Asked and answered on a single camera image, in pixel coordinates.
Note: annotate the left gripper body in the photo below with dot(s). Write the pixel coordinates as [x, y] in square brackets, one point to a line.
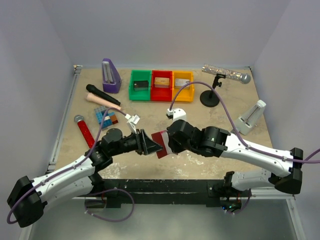
[129, 144]

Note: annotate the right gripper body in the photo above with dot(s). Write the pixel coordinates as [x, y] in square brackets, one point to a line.
[177, 147]

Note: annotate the red leather card holder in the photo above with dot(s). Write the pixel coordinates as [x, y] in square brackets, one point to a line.
[162, 138]

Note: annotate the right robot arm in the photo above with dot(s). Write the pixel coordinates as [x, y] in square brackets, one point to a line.
[281, 169]

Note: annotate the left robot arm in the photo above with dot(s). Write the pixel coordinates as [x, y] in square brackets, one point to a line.
[29, 197]

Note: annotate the silver card stack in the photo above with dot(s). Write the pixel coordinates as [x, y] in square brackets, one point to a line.
[180, 82]

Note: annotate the gold card stack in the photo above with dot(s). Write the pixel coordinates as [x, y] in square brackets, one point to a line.
[161, 82]

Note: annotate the black card stack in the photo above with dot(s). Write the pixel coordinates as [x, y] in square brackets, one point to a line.
[140, 85]

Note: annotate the blue toy brick block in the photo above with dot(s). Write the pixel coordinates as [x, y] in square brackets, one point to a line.
[109, 120]

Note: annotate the yellow plastic bin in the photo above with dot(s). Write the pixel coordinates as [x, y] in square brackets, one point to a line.
[187, 94]

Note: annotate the red glitter microphone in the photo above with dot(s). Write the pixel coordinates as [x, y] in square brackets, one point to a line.
[88, 137]

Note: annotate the black microphone stand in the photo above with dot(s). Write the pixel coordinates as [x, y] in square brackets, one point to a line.
[209, 98]

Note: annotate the red plastic bin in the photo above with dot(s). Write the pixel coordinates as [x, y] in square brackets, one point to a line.
[161, 94]

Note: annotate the pink microphone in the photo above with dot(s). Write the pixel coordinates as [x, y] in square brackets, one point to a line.
[98, 100]

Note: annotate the black microphone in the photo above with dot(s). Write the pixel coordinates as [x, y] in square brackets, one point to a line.
[94, 90]

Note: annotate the purple metronome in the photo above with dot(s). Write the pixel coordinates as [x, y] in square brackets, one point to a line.
[111, 80]

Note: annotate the white metronome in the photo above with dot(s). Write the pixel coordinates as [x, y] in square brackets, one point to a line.
[246, 122]

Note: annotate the green plastic bin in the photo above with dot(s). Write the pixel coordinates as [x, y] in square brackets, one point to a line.
[140, 95]

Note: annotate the silver glitter microphone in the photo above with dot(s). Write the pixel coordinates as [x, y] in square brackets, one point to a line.
[229, 74]

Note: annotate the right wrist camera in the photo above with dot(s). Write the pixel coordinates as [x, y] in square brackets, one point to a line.
[176, 114]

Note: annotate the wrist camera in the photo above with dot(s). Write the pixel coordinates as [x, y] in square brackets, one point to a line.
[132, 121]
[176, 114]

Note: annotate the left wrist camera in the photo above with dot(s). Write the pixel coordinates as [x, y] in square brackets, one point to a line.
[132, 121]

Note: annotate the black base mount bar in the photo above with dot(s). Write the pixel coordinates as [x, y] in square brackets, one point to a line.
[206, 192]

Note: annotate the aluminium frame rail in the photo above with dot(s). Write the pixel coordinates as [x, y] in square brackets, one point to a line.
[59, 138]

